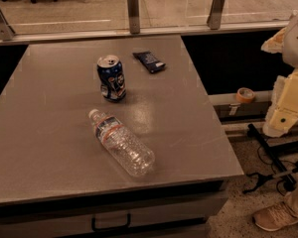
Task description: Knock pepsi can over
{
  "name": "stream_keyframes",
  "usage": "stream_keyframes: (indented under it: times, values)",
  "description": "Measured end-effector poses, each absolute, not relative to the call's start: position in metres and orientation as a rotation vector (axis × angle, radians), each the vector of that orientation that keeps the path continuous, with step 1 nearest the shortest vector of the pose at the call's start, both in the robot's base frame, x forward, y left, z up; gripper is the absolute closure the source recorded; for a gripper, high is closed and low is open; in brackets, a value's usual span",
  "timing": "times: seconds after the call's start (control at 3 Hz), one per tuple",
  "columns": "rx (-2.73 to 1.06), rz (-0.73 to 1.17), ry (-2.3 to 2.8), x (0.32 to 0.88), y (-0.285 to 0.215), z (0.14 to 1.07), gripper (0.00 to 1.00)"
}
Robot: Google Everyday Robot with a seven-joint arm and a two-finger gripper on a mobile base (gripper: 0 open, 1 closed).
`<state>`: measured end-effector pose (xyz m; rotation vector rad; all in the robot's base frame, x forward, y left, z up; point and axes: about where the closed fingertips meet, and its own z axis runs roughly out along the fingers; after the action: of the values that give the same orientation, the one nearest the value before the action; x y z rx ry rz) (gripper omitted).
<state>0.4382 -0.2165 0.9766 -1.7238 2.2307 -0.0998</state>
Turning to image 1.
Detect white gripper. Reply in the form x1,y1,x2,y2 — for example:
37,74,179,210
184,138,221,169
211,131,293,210
262,68,298,138

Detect middle metal glass bracket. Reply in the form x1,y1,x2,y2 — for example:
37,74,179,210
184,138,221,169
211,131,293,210
127,0,140,34

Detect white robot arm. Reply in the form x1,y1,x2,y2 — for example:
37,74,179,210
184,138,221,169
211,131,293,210
261,10,298,137

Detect orange tape roll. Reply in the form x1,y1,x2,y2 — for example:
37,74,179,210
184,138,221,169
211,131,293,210
235,87,255,103

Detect grey cabinet drawer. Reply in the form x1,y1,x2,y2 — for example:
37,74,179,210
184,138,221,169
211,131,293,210
0,191,227,238

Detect clear plastic water bottle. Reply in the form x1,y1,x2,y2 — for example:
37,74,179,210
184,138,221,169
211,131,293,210
88,109,155,178

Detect dark blue snack bar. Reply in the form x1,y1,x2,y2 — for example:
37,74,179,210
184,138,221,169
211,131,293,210
133,51,166,73

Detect blue pepsi can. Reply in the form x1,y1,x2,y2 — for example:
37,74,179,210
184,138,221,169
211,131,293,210
96,55,126,102

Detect black metal stand leg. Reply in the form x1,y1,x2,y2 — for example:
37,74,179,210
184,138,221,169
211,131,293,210
244,124,298,193

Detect black drawer handle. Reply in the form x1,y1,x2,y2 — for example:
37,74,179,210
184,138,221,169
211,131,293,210
90,213,131,232

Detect grey metal rail ledge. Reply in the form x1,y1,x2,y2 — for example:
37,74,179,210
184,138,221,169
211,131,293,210
210,90,272,134

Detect tan sneaker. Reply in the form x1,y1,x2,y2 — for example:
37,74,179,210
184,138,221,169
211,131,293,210
252,202,298,232

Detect right metal glass bracket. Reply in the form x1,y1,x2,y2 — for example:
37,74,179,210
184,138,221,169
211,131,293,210
207,0,225,30

